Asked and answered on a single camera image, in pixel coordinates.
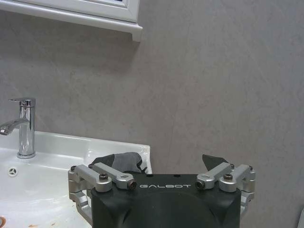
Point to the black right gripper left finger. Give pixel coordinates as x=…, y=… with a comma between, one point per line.
x=80, y=174

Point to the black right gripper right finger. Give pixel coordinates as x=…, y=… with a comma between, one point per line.
x=240, y=175

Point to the white ceramic washbasin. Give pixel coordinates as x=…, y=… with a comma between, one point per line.
x=47, y=192

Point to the grey towel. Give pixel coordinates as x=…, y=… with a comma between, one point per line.
x=127, y=161

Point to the chrome basin faucet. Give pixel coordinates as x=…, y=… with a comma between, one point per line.
x=27, y=133

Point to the rusty basin drain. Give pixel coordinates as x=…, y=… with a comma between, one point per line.
x=2, y=220

